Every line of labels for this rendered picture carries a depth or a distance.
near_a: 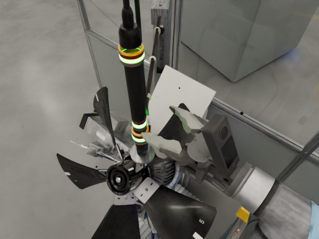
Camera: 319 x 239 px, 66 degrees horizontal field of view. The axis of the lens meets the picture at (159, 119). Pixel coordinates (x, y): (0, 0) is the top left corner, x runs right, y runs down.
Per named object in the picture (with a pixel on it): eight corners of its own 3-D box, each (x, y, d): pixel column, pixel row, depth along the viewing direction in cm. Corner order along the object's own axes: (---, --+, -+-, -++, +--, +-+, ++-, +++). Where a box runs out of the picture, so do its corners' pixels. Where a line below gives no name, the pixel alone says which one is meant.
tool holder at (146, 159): (133, 137, 74) (130, 117, 66) (156, 138, 73) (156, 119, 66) (128, 163, 68) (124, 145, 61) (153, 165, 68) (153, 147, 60)
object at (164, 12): (153, 13, 108) (153, -6, 101) (169, 13, 107) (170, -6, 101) (151, 26, 101) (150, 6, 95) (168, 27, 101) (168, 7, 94)
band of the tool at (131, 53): (122, 52, 45) (120, 38, 43) (145, 53, 45) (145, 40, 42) (118, 68, 42) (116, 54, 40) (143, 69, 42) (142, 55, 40)
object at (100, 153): (127, 166, 106) (72, 142, 123) (128, 161, 106) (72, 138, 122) (124, 168, 104) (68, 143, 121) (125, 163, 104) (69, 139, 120)
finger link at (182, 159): (156, 158, 47) (201, 171, 45) (156, 154, 46) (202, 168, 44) (164, 138, 50) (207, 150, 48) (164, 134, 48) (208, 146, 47)
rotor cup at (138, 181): (117, 174, 106) (96, 184, 94) (130, 147, 101) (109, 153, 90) (142, 196, 100) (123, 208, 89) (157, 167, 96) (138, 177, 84)
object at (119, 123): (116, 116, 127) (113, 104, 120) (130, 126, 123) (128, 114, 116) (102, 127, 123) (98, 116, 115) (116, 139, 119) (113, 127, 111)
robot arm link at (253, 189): (261, 205, 39) (282, 169, 43) (235, 187, 41) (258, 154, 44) (247, 218, 45) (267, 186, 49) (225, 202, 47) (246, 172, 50)
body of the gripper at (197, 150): (176, 169, 52) (225, 206, 48) (179, 149, 45) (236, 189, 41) (196, 145, 56) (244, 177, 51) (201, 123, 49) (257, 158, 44)
